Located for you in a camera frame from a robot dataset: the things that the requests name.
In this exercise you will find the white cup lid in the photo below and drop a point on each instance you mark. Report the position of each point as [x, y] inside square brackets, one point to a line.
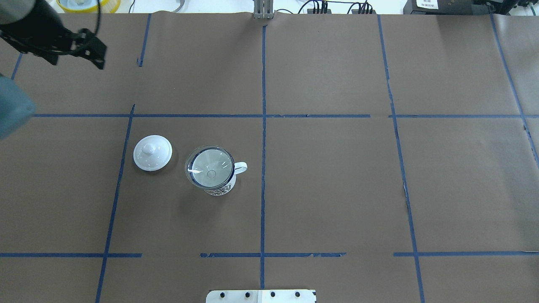
[152, 153]

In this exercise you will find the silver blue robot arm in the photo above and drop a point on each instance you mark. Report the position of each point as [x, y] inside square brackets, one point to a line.
[27, 26]

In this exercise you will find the white enamel cup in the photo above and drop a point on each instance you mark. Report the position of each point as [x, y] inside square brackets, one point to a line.
[223, 185]

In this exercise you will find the black desktop box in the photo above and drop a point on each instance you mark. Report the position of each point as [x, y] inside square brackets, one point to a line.
[440, 7]

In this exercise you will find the yellow basket with blue plate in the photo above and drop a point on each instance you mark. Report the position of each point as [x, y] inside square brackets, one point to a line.
[88, 6]

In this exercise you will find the aluminium frame post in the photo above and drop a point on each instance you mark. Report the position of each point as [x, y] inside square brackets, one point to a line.
[263, 9]

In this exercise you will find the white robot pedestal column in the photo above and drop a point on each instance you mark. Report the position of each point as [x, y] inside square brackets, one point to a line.
[262, 296]

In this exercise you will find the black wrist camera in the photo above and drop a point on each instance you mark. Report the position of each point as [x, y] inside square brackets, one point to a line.
[83, 43]

